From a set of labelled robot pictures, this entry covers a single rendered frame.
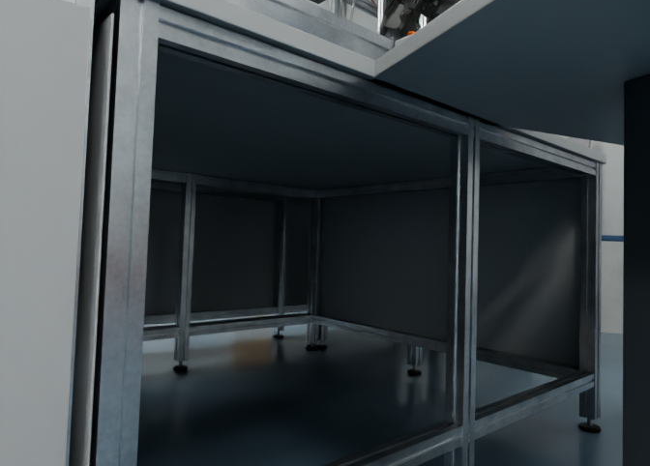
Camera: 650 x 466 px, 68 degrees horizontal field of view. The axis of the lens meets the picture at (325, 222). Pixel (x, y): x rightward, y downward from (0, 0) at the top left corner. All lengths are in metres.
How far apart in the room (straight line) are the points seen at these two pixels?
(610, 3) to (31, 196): 0.67
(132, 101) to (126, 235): 0.16
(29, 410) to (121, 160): 0.28
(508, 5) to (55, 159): 0.54
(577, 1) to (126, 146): 0.54
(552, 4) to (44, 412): 0.72
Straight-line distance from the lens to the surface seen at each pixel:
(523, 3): 0.65
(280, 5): 0.87
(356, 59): 0.83
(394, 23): 1.29
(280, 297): 2.82
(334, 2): 2.83
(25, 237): 0.58
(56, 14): 0.63
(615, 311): 3.92
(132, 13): 0.65
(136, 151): 0.60
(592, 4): 0.68
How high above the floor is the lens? 0.54
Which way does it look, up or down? 3 degrees up
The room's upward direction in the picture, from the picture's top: 2 degrees clockwise
